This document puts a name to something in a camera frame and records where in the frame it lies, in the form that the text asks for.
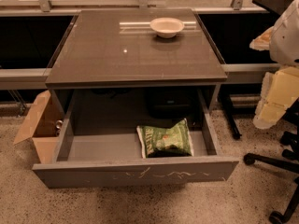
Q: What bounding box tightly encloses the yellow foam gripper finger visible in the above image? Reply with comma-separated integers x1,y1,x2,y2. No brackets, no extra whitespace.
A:
253,67,299,130
249,27,273,51

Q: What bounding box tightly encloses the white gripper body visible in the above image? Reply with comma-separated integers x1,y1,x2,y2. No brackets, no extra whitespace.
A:
269,0,299,66

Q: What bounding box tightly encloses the green jalapeno chip bag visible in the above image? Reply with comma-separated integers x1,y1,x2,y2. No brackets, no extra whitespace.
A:
136,119,194,159

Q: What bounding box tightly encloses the black desk top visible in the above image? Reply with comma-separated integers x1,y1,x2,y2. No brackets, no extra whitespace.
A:
252,0,293,15

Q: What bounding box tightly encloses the grey cabinet with glossy top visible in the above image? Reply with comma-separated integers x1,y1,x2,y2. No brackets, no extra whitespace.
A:
47,9,226,123

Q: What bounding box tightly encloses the open grey drawer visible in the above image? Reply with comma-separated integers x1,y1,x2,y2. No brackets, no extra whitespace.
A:
33,89,238,188

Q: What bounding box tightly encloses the black office chair base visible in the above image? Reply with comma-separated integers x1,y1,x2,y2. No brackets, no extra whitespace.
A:
243,100,299,224

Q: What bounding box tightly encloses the black stand leg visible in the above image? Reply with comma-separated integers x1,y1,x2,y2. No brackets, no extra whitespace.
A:
218,85,241,140

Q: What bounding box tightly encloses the white paper bowl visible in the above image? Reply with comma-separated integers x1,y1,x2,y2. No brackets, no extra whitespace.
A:
149,18,184,38

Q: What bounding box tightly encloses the brown cardboard box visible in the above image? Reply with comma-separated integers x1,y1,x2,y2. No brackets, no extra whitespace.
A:
14,91,64,164

